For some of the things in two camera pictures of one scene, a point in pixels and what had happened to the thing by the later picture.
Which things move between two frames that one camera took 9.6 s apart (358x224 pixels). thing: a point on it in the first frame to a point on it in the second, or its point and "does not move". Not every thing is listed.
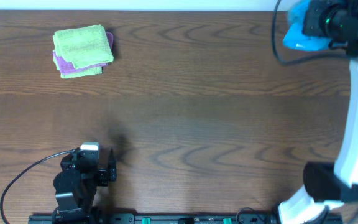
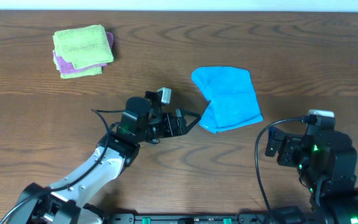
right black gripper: x=313 y=11 to x=287 y=142
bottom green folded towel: x=93 y=71 does not move
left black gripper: x=103 y=174 to x=176 y=129
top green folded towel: x=85 y=47 does not move
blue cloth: x=294 y=38 to x=233 y=102
